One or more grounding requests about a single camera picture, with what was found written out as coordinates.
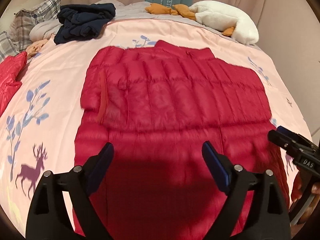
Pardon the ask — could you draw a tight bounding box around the red puffer jacket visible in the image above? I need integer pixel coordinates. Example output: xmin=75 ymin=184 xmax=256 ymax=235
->
xmin=75 ymin=41 xmax=290 ymax=239
xmin=0 ymin=51 xmax=27 ymax=115

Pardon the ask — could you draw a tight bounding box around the right hand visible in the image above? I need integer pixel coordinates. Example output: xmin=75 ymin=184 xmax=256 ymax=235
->
xmin=289 ymin=171 xmax=319 ymax=226

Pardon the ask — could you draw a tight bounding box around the pink deer print duvet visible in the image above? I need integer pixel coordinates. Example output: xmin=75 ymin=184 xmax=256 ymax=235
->
xmin=1 ymin=20 xmax=310 ymax=233

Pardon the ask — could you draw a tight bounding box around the white goose plush toy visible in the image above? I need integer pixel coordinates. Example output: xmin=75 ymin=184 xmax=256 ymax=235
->
xmin=145 ymin=0 xmax=259 ymax=45

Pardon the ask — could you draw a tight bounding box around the pink small garment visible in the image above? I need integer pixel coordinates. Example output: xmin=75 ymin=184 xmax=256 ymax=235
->
xmin=25 ymin=39 xmax=48 ymax=59

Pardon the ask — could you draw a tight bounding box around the plaid grey pillow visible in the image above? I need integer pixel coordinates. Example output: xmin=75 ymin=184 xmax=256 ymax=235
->
xmin=1 ymin=0 xmax=61 ymax=61

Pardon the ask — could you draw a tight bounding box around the grey folded garment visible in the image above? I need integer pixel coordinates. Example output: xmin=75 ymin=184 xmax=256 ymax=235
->
xmin=29 ymin=19 xmax=62 ymax=42

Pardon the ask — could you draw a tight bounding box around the navy blue folded garment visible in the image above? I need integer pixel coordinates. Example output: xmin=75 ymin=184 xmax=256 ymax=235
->
xmin=54 ymin=3 xmax=116 ymax=44

